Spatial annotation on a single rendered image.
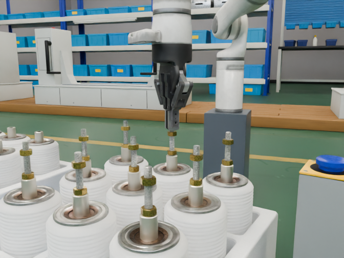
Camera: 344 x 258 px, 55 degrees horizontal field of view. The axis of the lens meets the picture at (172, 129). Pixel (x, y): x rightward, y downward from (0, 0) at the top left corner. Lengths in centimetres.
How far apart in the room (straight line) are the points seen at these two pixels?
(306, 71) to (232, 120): 789
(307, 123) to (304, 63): 645
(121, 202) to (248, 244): 21
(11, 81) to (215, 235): 367
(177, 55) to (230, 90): 53
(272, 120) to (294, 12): 426
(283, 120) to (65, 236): 220
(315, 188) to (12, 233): 44
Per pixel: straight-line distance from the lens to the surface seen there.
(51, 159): 93
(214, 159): 113
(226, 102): 111
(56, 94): 333
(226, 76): 110
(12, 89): 403
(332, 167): 49
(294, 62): 893
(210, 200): 52
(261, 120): 254
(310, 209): 50
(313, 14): 661
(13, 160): 86
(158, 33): 60
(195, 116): 262
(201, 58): 923
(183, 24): 60
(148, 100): 283
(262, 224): 62
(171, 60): 59
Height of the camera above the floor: 46
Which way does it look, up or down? 11 degrees down
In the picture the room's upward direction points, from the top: straight up
